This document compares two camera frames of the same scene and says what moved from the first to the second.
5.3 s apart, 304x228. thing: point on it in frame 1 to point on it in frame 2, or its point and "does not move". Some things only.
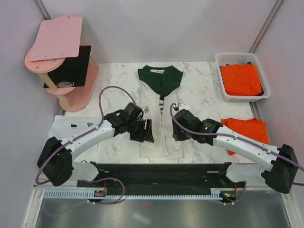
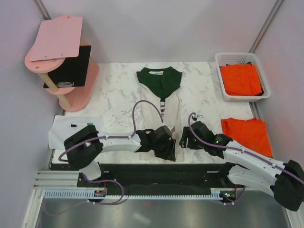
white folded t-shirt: x=64 y=127 does not move
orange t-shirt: x=251 y=128 does not move
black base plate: x=207 y=176 does not move
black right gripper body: x=179 y=135 to x=191 y=143
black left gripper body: x=137 y=129 to x=164 y=150
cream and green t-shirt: x=158 y=89 does not move
